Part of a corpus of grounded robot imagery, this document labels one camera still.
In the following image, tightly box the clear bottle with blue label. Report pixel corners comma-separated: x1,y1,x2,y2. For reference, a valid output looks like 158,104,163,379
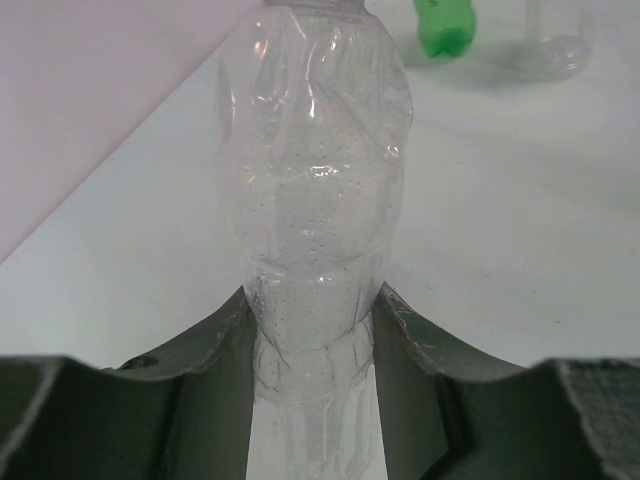
516,0,595,80

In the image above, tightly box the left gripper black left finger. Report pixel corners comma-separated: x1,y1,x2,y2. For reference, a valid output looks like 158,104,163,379
1,291,256,479

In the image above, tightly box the green plastic bottle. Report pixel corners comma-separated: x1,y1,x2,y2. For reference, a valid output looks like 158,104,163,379
414,0,477,58

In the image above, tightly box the clear unlabelled plastic bottle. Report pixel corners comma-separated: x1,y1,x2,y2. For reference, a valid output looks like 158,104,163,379
215,1,412,479

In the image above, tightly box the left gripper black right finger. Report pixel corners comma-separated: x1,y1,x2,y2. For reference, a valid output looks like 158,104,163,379
372,286,639,479

